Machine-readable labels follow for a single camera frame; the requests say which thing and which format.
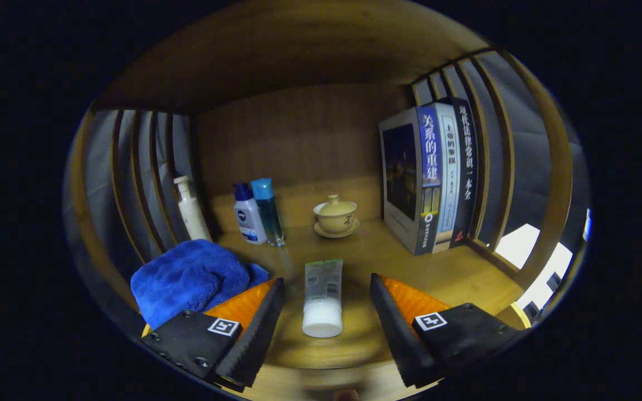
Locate pale blue thin book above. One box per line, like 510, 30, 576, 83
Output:
435, 102, 462, 254

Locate wooden drawer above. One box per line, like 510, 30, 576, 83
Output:
237, 359, 444, 401

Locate white side furniture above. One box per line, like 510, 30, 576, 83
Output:
494, 223, 573, 321

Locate wooden cabinet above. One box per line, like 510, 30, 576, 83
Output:
67, 0, 575, 401

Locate teal clear bottle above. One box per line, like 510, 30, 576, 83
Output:
250, 178, 286, 247

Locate white cream tube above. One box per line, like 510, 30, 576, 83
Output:
301, 259, 344, 339

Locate beige lidded tea cup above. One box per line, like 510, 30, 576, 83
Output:
313, 194, 358, 234

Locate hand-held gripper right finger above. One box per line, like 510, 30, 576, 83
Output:
369, 273, 522, 389

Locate white pump bottle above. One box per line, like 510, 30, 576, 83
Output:
173, 175, 213, 243

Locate black book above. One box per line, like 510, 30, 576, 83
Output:
448, 97, 480, 249

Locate blue towel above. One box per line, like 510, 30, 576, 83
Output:
130, 239, 270, 330

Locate grey book blue spine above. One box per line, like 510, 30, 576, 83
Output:
379, 105, 443, 256

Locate wooden countertop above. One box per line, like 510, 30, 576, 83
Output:
132, 217, 528, 371

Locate beige saucer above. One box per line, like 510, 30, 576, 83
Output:
314, 218, 361, 239

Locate white bottle blue cap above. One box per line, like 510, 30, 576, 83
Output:
233, 183, 268, 246

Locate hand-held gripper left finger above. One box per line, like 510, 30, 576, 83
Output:
142, 277, 286, 389

